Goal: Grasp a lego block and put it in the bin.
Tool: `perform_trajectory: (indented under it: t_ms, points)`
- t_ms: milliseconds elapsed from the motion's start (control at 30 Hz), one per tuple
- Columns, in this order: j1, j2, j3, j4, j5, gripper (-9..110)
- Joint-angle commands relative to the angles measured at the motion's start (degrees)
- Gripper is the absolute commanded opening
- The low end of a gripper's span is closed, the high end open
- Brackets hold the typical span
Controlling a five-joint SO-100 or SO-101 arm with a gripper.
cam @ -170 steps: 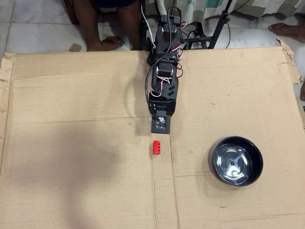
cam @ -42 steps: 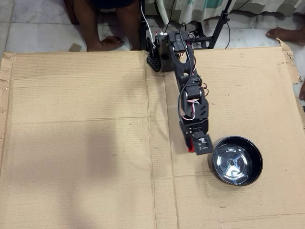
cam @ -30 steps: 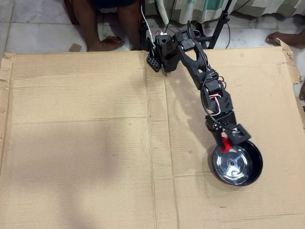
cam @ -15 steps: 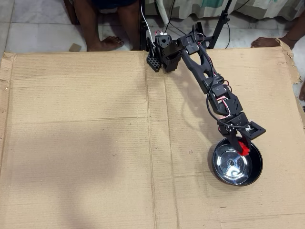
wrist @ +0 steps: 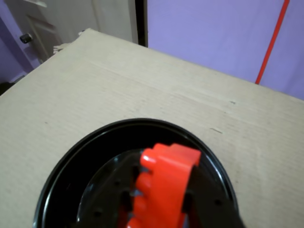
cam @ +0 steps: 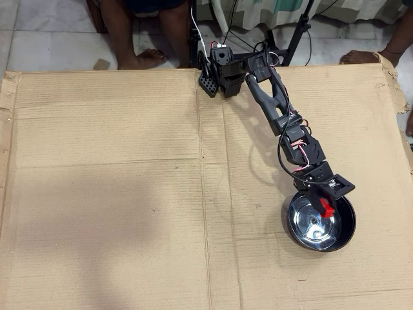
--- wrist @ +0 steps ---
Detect black vertical door strip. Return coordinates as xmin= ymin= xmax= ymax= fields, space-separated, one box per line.
xmin=135 ymin=0 xmax=149 ymax=48

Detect red lego block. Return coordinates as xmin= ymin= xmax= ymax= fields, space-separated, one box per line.
xmin=127 ymin=142 xmax=202 ymax=228

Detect black round bin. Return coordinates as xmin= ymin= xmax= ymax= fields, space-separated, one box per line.
xmin=32 ymin=118 xmax=238 ymax=228

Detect dark door knob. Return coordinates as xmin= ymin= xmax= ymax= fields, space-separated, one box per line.
xmin=19 ymin=33 xmax=33 ymax=44

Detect white door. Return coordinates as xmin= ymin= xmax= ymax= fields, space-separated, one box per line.
xmin=7 ymin=0 xmax=139 ymax=65

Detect beige cardboard sheet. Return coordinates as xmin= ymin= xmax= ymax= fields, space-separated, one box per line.
xmin=0 ymin=28 xmax=304 ymax=228

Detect red cable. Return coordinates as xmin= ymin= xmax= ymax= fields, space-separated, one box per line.
xmin=255 ymin=0 xmax=291 ymax=85

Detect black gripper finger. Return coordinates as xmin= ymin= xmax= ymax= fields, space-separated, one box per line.
xmin=75 ymin=154 xmax=143 ymax=228
xmin=184 ymin=165 xmax=247 ymax=228

